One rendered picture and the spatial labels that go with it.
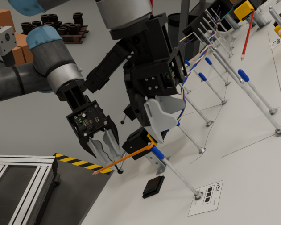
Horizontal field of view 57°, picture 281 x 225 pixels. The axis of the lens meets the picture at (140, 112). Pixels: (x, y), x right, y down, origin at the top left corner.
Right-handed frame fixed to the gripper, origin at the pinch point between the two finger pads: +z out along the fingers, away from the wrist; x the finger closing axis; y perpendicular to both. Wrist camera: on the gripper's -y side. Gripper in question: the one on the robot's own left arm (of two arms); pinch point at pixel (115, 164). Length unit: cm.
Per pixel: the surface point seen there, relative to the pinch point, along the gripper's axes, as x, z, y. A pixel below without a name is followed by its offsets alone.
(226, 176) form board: 13.7, 8.6, 25.1
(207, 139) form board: 17.6, 4.5, 13.0
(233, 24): 66, -23, -36
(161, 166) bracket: 8.2, 4.8, 7.8
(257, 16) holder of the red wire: 59, -16, -11
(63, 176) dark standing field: -45, -10, -136
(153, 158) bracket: 7.6, 2.6, 8.4
